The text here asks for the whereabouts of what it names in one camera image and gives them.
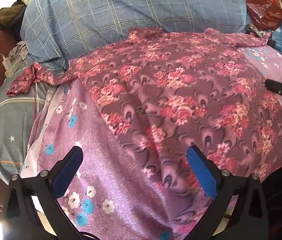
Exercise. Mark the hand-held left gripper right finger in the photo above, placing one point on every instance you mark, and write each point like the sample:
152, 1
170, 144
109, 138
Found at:
202, 172

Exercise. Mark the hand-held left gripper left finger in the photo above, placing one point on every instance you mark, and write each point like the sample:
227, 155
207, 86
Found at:
67, 170

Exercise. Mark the maroon floral shirt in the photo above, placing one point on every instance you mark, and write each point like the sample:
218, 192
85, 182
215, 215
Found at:
171, 85

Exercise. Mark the purple floral blanket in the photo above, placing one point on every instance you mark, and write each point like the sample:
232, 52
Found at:
110, 155

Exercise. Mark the red plastic bag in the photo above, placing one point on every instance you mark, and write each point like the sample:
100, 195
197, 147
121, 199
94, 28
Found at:
264, 7

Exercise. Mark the grey star-print quilt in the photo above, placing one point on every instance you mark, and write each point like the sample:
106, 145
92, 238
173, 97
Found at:
3, 130

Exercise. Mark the white charger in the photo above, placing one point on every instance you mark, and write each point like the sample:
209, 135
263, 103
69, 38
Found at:
6, 63

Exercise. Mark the grey crumpled cloth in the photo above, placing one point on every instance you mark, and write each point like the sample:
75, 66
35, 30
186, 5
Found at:
18, 50

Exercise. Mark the blue plaid pillow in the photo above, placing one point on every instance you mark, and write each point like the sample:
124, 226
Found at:
105, 12

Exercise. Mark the olive green cloth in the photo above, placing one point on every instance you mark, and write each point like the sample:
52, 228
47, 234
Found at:
7, 13

